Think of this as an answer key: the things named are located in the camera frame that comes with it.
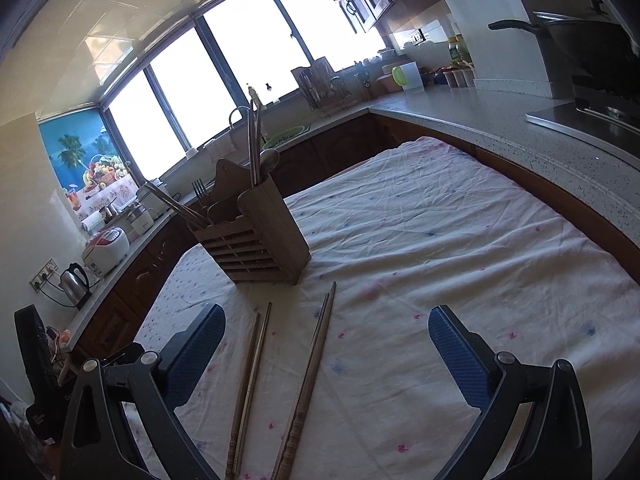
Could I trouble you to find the fruit beach window poster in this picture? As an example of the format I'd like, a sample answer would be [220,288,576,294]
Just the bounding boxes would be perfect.
[39,108,138,220]

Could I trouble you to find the chrome sink faucet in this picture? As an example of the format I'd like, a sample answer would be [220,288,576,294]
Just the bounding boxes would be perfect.
[228,105,250,129]

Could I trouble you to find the grey metal chopstick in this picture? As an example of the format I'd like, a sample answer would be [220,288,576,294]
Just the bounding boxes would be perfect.
[247,108,259,188]

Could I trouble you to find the gas stove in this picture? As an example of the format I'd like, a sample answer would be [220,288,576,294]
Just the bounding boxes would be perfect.
[526,75,639,168]

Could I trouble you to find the steel electric kettle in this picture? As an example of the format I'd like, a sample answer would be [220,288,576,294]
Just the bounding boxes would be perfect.
[60,262,91,310]

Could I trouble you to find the floral white tablecloth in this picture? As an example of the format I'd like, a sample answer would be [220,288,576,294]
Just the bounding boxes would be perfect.
[136,138,639,479]

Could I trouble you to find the wooden utensil holder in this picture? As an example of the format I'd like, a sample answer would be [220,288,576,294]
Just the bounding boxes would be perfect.
[191,159,310,285]

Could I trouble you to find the dark carved chopstick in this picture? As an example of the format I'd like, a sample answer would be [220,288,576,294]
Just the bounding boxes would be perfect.
[271,291,331,480]
[275,280,338,480]

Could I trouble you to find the light wooden chopstick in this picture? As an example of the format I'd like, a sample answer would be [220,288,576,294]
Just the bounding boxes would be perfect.
[234,302,272,479]

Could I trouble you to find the white red rice cooker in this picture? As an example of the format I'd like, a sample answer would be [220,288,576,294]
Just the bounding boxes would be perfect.
[81,226,130,278]

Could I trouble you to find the wooden spoon in holder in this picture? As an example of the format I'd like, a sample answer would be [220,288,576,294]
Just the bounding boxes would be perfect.
[259,148,280,181]

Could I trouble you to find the wall power outlet strip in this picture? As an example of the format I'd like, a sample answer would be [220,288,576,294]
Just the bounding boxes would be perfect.
[29,258,58,292]

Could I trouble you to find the cooking oil bottle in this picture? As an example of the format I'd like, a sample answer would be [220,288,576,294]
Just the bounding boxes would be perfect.
[448,36,472,66]

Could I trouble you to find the dish drying rack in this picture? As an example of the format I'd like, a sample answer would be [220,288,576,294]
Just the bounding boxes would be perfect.
[291,56,352,117]

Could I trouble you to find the black wok with lid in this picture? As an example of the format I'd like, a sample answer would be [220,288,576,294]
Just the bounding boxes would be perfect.
[488,0,639,94]

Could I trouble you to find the small white cooker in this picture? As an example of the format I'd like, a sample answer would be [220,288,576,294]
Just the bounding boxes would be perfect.
[127,204,154,235]

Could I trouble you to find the white green pitcher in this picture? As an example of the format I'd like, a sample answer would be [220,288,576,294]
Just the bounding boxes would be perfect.
[392,62,424,91]

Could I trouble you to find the metal fork in holder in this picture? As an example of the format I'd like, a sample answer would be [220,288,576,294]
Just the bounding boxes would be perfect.
[192,179,210,208]

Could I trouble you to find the brown wooden chopstick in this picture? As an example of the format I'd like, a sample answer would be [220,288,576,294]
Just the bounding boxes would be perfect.
[224,312,260,480]

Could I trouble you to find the green plastic basin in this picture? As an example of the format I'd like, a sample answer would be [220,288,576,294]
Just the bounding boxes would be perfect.
[262,126,308,150]

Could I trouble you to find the large white pot cooker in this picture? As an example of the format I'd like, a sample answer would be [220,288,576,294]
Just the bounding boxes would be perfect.
[136,185,169,220]

